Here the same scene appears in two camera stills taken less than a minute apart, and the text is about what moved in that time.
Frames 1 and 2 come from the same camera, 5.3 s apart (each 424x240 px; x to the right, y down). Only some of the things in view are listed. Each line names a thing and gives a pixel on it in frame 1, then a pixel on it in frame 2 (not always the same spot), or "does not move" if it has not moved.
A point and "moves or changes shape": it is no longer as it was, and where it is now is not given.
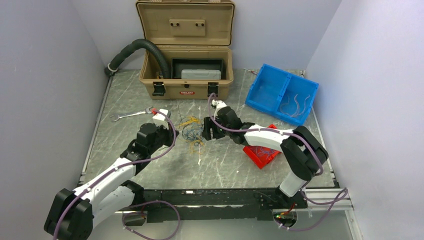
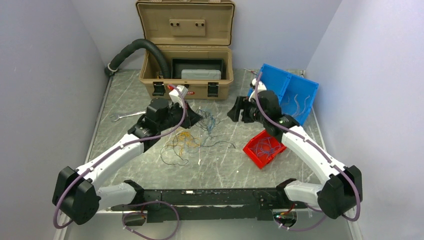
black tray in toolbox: (179, 64) does not move
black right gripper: (208, 125) -> (242, 103)
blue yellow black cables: (192, 132) moves or changes shape
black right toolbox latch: (213, 87) does not move
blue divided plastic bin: (285, 95) does not move
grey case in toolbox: (201, 74) does not move
